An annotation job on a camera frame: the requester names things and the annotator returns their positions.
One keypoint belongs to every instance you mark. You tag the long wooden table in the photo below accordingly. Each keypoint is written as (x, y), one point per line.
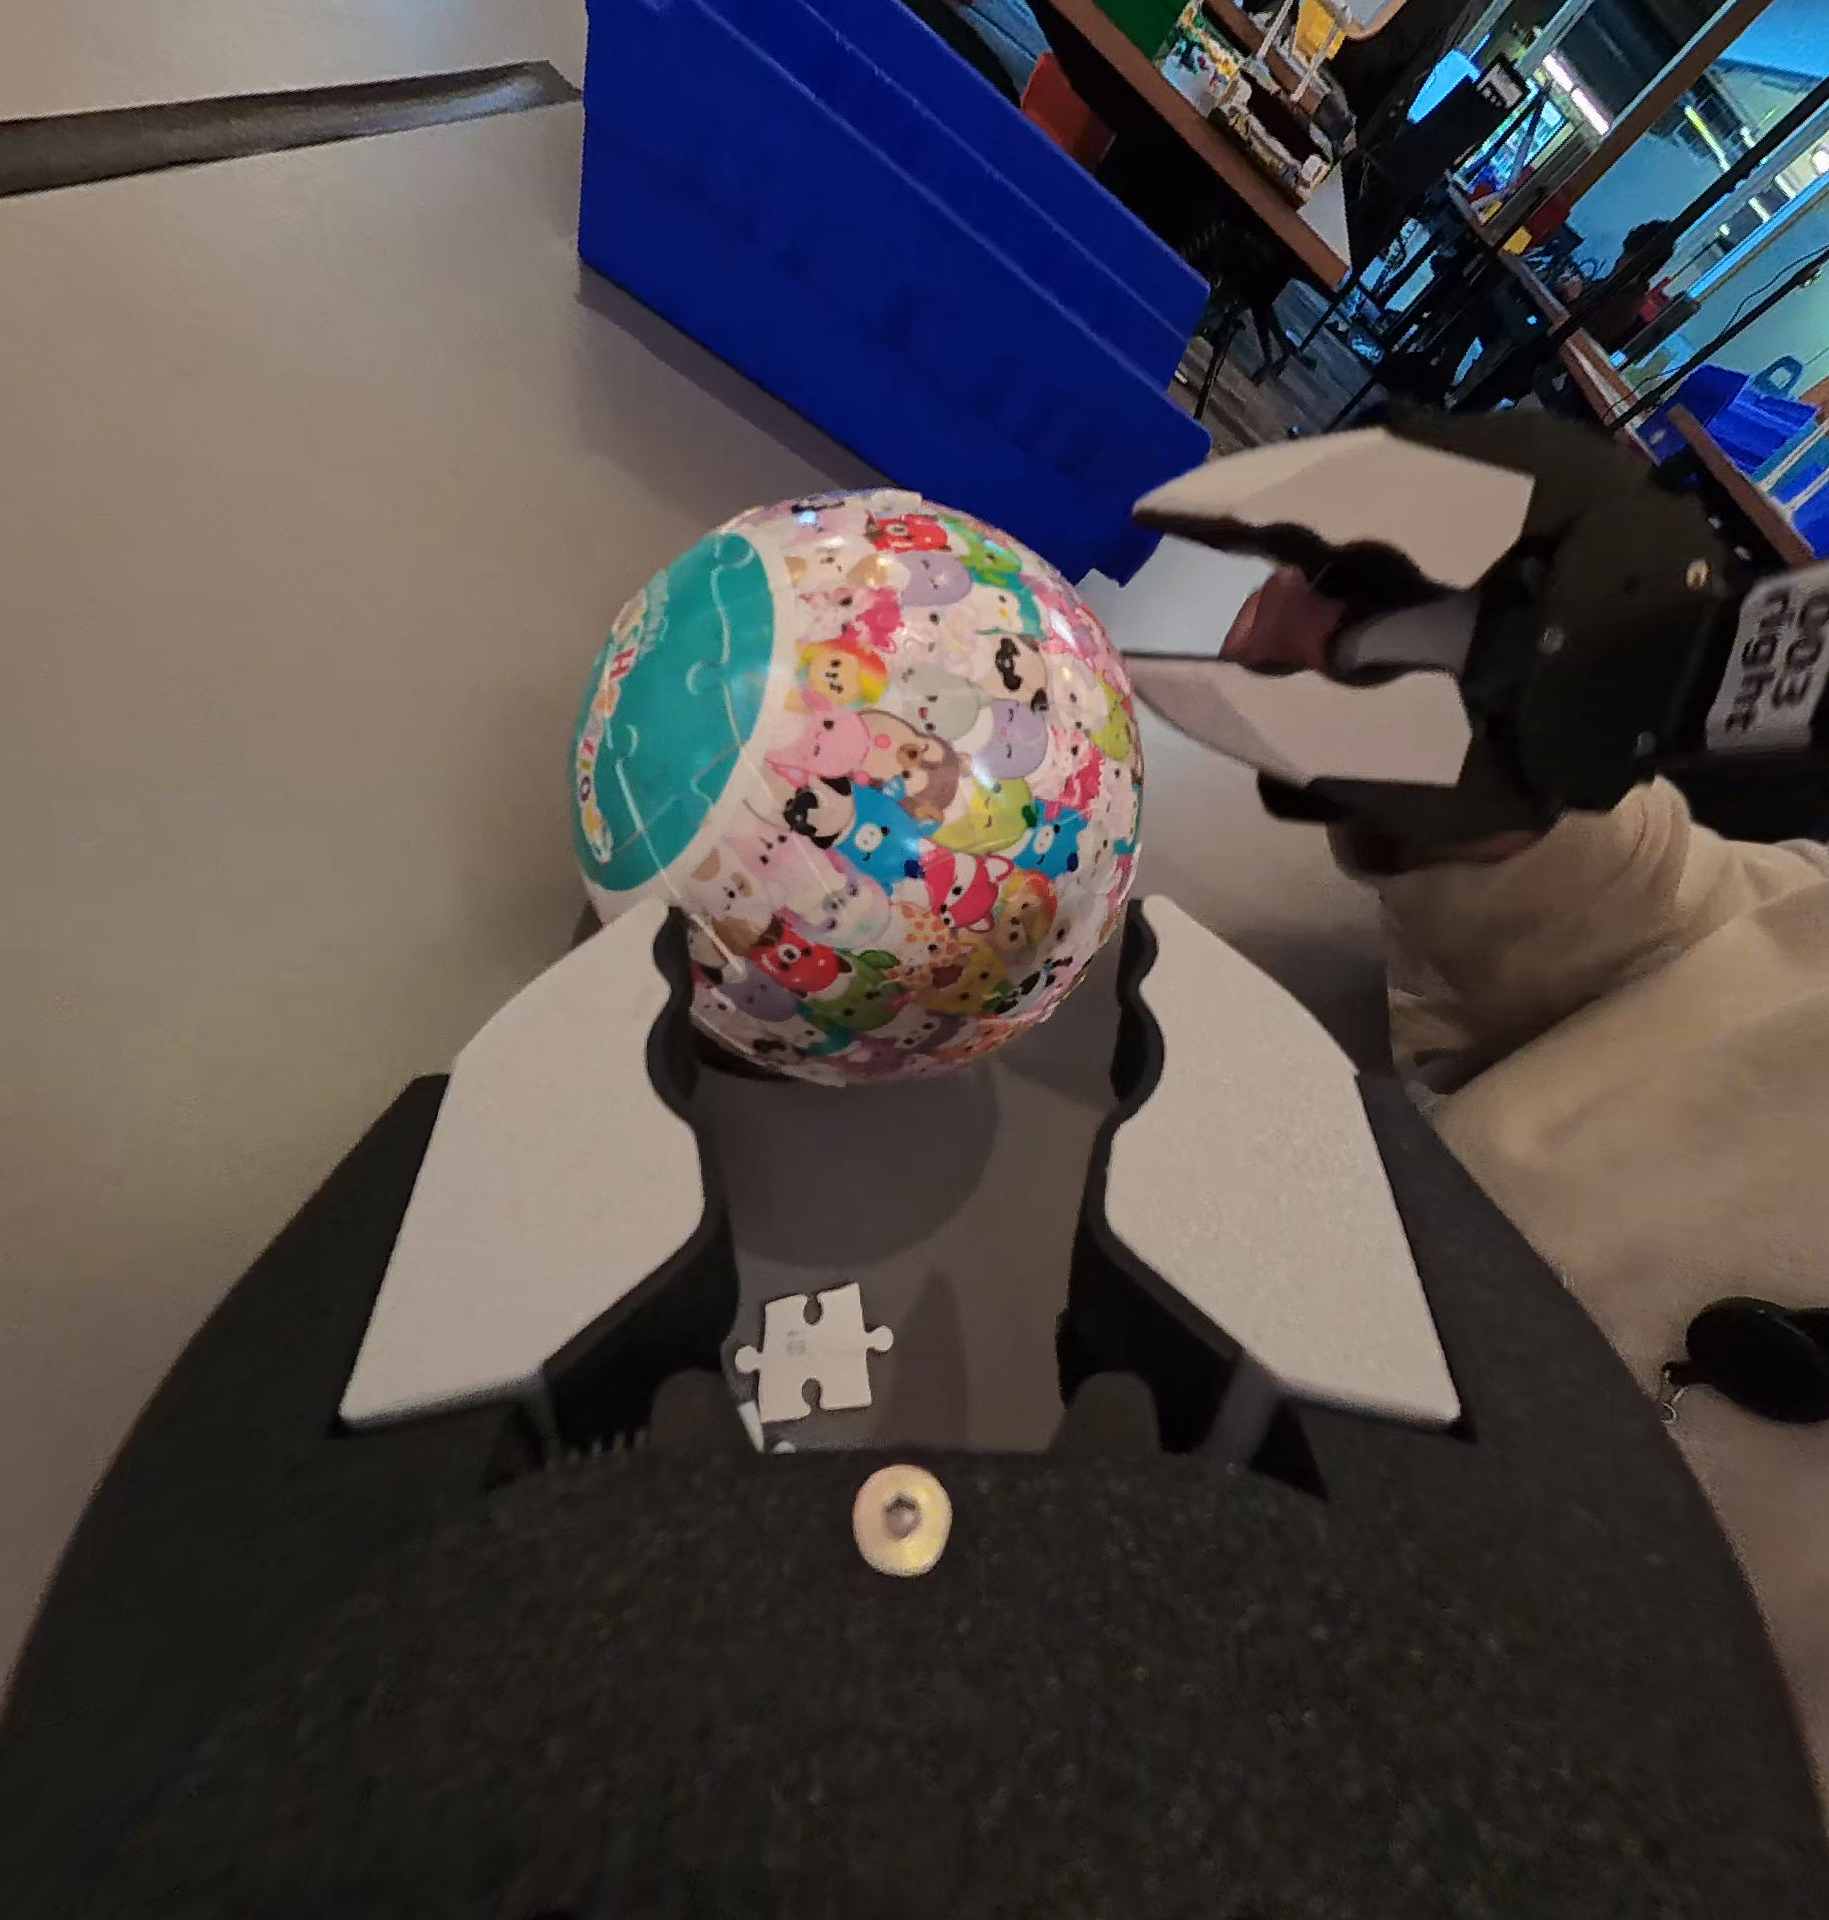
(1215, 136)

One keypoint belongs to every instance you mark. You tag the person's beige sweatshirt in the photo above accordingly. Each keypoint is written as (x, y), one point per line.
(1680, 1199)

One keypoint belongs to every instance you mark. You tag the colourful puzzle ball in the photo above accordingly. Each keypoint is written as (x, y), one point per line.
(883, 793)

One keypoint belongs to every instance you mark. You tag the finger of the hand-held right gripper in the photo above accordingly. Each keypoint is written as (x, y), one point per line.
(1336, 724)
(1379, 506)

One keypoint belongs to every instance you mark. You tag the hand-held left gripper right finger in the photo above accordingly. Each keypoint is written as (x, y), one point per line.
(1260, 1199)

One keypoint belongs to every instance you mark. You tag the black badge reel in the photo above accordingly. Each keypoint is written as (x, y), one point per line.
(1769, 1358)

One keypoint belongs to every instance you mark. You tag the black tape strip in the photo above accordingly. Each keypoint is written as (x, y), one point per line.
(258, 127)

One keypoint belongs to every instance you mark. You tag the grey-backed puzzle piece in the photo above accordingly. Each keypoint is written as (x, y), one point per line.
(812, 1358)

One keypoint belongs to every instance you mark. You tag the wooden table with bins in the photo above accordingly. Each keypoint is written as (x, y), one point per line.
(1695, 449)

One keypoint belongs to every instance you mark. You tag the row of small blue bins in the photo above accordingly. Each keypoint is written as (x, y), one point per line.
(1786, 449)

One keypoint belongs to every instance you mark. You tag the person's right forearm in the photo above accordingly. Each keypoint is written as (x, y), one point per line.
(1606, 929)

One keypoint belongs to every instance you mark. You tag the stacked blue plastic bins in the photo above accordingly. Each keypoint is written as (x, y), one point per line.
(883, 270)

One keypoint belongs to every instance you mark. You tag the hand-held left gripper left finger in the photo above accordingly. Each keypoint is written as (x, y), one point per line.
(539, 1199)

